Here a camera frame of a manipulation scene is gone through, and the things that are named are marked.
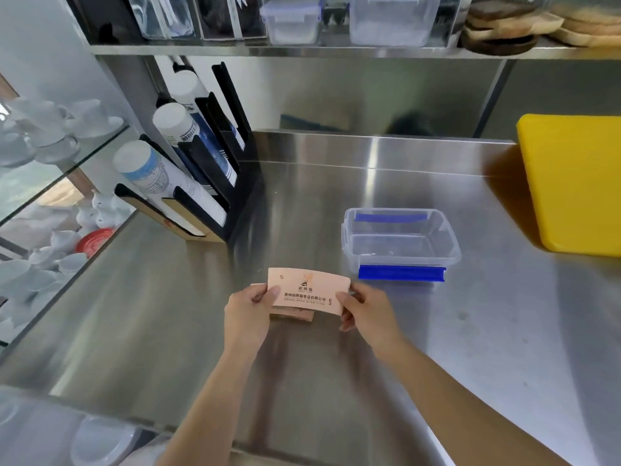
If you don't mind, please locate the person's left hand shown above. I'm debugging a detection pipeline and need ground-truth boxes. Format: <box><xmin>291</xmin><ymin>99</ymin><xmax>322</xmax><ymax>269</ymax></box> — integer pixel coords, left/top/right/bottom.
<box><xmin>223</xmin><ymin>285</ymin><xmax>282</xmax><ymax>359</ymax></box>

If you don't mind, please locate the person's right hand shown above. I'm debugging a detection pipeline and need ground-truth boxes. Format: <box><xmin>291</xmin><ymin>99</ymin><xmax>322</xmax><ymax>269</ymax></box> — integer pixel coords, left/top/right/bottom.
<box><xmin>335</xmin><ymin>282</ymin><xmax>408</xmax><ymax>359</ymax></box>

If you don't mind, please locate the clear container with blue clips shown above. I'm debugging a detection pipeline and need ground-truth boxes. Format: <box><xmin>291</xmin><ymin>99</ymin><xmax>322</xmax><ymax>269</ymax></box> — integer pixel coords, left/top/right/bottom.
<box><xmin>341</xmin><ymin>206</ymin><xmax>462</xmax><ymax>285</ymax></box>

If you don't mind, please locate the person's left forearm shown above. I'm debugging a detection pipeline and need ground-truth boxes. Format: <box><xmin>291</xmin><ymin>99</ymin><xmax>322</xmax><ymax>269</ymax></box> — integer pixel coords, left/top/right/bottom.
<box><xmin>154</xmin><ymin>344</ymin><xmax>261</xmax><ymax>466</ymax></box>

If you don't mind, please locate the person's right forearm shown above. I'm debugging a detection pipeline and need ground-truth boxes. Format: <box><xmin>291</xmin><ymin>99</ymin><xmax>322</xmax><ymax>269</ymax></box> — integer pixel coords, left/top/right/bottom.
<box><xmin>373</xmin><ymin>334</ymin><xmax>576</xmax><ymax>466</ymax></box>

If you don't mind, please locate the stack of white sketch-print cups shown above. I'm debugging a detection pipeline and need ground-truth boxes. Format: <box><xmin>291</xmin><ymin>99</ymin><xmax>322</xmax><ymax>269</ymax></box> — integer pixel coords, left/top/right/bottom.
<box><xmin>112</xmin><ymin>140</ymin><xmax>228</xmax><ymax>228</ymax></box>

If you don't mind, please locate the stack of blue paper cups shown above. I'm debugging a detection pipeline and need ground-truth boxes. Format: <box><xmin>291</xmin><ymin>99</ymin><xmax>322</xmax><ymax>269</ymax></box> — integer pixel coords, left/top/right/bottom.
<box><xmin>153</xmin><ymin>102</ymin><xmax>239</xmax><ymax>188</ymax></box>
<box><xmin>169</xmin><ymin>70</ymin><xmax>246</xmax><ymax>151</ymax></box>

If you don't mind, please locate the clear gift box white ribbon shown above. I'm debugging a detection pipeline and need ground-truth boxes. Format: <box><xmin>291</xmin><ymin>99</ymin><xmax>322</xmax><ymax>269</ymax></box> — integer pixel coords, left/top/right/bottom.
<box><xmin>125</xmin><ymin>0</ymin><xmax>195</xmax><ymax>40</ymax></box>
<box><xmin>193</xmin><ymin>0</ymin><xmax>268</xmax><ymax>42</ymax></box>

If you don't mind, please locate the black cup dispenser rack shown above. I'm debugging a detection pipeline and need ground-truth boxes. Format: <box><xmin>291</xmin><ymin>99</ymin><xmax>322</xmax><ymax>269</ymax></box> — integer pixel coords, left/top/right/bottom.
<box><xmin>114</xmin><ymin>61</ymin><xmax>253</xmax><ymax>244</ymax></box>

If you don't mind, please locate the red round lid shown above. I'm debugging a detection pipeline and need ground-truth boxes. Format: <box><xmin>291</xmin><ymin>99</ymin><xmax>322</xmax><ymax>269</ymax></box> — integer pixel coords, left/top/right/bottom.
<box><xmin>75</xmin><ymin>227</ymin><xmax>116</xmax><ymax>259</ymax></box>

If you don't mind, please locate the white round bowl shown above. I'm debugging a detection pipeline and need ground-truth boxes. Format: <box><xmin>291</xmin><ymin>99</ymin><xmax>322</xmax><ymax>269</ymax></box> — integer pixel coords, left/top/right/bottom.
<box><xmin>70</xmin><ymin>415</ymin><xmax>142</xmax><ymax>466</ymax></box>

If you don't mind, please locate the yellow cutting board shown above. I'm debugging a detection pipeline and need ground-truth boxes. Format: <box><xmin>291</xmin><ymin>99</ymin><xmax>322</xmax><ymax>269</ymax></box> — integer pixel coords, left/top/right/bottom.
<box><xmin>516</xmin><ymin>113</ymin><xmax>621</xmax><ymax>258</ymax></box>

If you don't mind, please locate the steel shelf support leg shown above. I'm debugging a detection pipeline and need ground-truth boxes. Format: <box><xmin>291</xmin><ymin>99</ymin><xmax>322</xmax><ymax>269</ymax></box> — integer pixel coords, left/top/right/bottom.
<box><xmin>473</xmin><ymin>58</ymin><xmax>516</xmax><ymax>139</ymax></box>

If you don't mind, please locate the glass display shelf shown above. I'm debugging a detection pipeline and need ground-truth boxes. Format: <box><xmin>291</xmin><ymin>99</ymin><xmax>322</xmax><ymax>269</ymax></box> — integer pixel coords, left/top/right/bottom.
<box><xmin>0</xmin><ymin>123</ymin><xmax>133</xmax><ymax>225</ymax></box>

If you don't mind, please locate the stainless steel shelf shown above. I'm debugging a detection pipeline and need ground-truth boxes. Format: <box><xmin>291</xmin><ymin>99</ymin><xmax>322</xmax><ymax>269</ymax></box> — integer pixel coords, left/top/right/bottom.
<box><xmin>89</xmin><ymin>36</ymin><xmax>621</xmax><ymax>61</ymax></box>

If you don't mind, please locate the large clear lidded container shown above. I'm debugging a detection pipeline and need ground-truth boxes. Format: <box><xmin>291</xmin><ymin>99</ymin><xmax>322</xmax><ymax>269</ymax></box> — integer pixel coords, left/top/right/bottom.
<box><xmin>348</xmin><ymin>0</ymin><xmax>442</xmax><ymax>48</ymax></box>

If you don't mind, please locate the small clear lidded container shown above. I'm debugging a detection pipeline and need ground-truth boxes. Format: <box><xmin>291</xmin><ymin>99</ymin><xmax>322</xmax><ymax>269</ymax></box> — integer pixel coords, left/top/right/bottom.
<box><xmin>259</xmin><ymin>0</ymin><xmax>323</xmax><ymax>47</ymax></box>

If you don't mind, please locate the dark round wooden plate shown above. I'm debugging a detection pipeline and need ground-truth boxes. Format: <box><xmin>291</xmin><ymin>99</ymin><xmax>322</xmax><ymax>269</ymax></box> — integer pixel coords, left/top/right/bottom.
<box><xmin>459</xmin><ymin>28</ymin><xmax>540</xmax><ymax>56</ymax></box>

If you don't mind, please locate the dark square wooden tray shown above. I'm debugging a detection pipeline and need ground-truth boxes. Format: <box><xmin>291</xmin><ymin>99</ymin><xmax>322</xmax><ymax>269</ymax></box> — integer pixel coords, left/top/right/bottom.
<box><xmin>465</xmin><ymin>0</ymin><xmax>537</xmax><ymax>21</ymax></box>

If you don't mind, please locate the light wooden tray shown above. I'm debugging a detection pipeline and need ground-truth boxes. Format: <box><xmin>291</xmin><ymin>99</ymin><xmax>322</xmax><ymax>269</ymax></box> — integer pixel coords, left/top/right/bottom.
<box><xmin>465</xmin><ymin>9</ymin><xmax>566</xmax><ymax>36</ymax></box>

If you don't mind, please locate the steel shelf divider post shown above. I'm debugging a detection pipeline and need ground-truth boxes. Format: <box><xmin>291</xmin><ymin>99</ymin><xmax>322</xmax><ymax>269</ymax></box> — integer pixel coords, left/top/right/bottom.
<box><xmin>444</xmin><ymin>0</ymin><xmax>474</xmax><ymax>48</ymax></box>

